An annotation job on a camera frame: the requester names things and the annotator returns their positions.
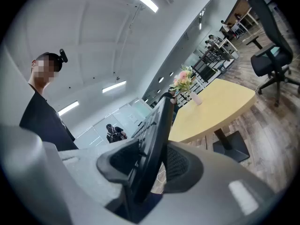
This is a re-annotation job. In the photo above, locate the yellow table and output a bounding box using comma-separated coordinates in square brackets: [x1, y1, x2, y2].
[168, 78, 256, 163]

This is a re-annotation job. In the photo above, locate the black head camera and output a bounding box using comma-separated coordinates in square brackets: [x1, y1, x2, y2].
[59, 48, 68, 63]

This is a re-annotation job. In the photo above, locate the black metal rack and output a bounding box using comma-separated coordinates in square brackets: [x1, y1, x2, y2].
[192, 43, 237, 83]

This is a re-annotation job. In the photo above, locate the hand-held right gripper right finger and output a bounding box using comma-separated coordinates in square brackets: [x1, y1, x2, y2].
[138, 141, 282, 225]

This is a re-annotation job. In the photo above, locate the black office chair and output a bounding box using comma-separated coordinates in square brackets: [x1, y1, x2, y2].
[238, 0, 300, 107]

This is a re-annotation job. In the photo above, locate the white vase with pink flowers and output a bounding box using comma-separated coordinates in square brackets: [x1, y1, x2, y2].
[169, 65, 203, 105]

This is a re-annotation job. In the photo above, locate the person's head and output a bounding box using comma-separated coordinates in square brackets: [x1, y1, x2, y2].
[28, 52, 63, 96]

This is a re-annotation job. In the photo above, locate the black keyboard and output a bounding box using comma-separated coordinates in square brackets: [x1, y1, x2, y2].
[117, 96, 178, 222]

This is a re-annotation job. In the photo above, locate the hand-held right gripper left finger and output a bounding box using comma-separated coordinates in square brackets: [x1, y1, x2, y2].
[0, 124, 143, 225]

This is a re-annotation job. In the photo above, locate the person's black shirt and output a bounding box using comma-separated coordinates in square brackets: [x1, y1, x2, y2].
[19, 83, 79, 152]

